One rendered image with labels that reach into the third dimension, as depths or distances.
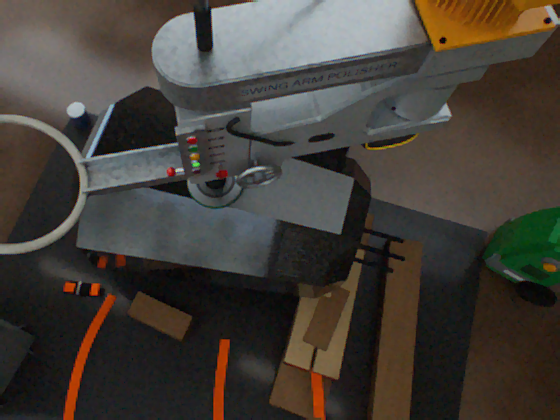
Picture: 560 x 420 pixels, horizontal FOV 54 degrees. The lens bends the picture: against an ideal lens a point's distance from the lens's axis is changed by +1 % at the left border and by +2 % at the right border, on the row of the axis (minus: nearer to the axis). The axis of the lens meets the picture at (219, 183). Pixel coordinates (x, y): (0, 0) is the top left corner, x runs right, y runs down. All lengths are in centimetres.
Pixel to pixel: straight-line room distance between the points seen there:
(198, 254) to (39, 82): 178
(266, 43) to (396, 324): 179
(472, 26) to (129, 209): 138
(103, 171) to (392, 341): 161
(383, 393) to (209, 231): 115
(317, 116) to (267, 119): 14
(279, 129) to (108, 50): 214
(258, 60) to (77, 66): 233
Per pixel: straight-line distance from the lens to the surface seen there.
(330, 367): 259
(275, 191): 210
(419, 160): 325
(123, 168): 188
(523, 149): 351
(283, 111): 159
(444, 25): 143
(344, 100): 156
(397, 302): 283
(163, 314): 271
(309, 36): 137
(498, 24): 145
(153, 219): 217
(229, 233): 211
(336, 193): 212
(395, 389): 277
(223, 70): 130
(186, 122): 141
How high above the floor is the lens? 279
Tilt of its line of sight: 67 degrees down
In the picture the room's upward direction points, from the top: 4 degrees counter-clockwise
